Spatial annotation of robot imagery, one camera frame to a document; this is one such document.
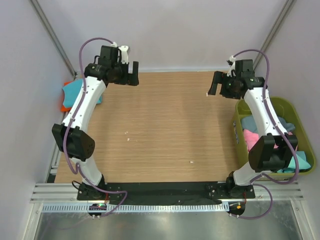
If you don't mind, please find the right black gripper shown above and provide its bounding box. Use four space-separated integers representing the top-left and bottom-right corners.
208 71 241 100

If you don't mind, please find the grey blue t shirt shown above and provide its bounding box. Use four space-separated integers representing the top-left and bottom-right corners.
240 115 296 134

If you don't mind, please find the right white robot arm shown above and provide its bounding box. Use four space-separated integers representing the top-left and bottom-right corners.
207 56 298 198

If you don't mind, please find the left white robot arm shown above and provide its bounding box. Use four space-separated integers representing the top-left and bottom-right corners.
52 43 139 200

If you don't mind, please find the folded turquoise t shirt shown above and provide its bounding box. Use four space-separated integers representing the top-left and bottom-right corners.
61 79 104 108

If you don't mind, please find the pink t shirt in basket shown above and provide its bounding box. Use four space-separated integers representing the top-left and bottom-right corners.
243 128 282 153

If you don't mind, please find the folded orange t shirt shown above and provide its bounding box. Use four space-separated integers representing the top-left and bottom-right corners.
60 81 75 112

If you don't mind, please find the olive green plastic basket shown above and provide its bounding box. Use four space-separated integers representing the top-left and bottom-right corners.
231 96 317 176

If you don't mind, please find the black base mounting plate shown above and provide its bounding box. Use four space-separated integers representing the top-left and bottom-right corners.
76 180 256 206

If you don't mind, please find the turquoise t shirt in basket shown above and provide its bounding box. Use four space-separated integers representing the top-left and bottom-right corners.
277 151 311 173

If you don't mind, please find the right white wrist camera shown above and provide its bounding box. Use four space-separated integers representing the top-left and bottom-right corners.
227 55 236 77

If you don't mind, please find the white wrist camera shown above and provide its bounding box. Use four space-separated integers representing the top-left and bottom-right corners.
227 55 236 77
118 45 130 64

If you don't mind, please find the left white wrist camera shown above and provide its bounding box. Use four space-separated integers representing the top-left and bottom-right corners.
118 45 130 64

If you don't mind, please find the right aluminium corner post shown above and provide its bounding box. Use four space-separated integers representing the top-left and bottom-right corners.
252 0 298 69

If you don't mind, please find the aluminium corner post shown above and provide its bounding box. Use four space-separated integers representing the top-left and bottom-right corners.
28 0 77 79
252 0 298 69

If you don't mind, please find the left aluminium corner post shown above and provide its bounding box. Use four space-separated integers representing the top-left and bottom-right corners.
28 0 77 79

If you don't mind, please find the white slotted cable duct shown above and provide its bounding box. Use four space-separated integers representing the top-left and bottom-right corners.
42 202 229 214

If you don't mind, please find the aluminium front frame rail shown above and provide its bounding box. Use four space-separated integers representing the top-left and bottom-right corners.
30 181 304 203

